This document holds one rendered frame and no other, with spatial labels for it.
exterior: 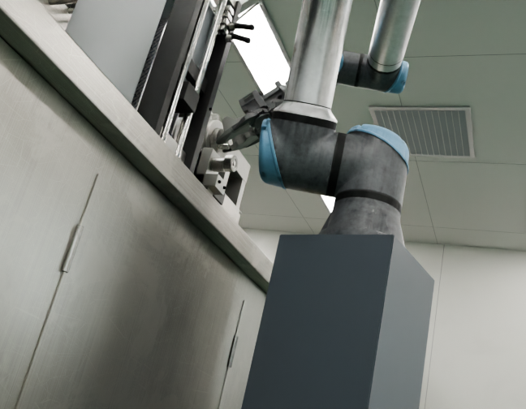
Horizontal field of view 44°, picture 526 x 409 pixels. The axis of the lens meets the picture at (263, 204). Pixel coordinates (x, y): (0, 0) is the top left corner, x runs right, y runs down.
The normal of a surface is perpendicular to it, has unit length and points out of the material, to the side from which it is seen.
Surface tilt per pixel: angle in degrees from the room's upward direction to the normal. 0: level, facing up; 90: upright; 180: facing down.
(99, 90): 90
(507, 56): 180
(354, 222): 72
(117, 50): 90
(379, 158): 90
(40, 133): 90
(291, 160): 123
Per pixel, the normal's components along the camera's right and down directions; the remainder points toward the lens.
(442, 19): -0.22, 0.90
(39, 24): 0.92, 0.06
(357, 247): -0.51, -0.43
